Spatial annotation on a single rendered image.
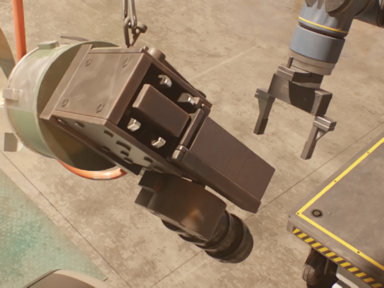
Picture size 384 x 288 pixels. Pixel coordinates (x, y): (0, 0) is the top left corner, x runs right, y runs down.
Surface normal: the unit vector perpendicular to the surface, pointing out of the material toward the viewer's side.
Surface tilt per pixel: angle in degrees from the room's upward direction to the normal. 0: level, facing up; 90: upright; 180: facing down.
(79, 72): 43
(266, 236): 0
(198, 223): 56
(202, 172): 65
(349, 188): 0
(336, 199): 0
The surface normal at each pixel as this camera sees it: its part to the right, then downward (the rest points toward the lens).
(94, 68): -0.67, -0.48
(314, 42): -0.37, 0.23
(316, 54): -0.10, 0.33
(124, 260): 0.00, -0.76
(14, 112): -0.80, 0.21
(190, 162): 0.59, 0.12
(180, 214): 0.00, -0.23
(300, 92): -0.65, 0.10
